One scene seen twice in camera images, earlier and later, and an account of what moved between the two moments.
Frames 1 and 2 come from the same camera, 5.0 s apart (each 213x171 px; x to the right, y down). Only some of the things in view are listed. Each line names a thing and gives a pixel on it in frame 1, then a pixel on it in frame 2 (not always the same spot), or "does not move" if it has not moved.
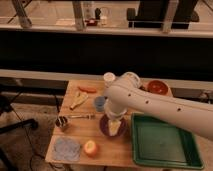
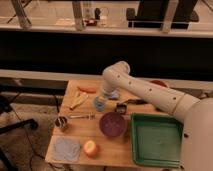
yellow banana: (79, 99) does not move
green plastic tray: (156, 142) does not move
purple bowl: (104, 127) does not move
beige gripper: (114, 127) → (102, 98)
